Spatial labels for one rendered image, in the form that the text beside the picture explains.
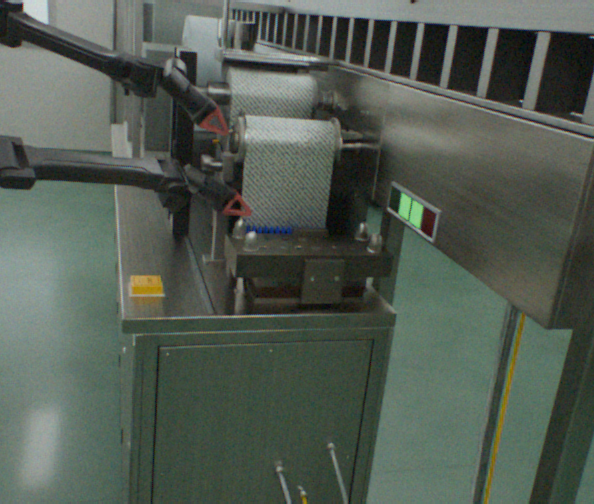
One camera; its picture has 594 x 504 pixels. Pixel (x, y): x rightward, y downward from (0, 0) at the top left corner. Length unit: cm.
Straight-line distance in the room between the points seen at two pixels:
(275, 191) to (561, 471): 92
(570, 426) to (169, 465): 93
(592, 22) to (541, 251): 34
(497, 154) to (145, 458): 107
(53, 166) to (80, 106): 580
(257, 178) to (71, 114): 566
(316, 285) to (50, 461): 136
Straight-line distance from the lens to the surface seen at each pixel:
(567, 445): 138
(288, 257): 159
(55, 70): 724
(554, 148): 111
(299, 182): 175
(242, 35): 239
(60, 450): 268
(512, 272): 118
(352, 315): 163
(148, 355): 157
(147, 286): 163
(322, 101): 203
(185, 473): 176
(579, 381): 132
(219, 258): 185
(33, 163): 145
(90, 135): 732
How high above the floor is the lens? 155
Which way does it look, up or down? 19 degrees down
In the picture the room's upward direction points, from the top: 6 degrees clockwise
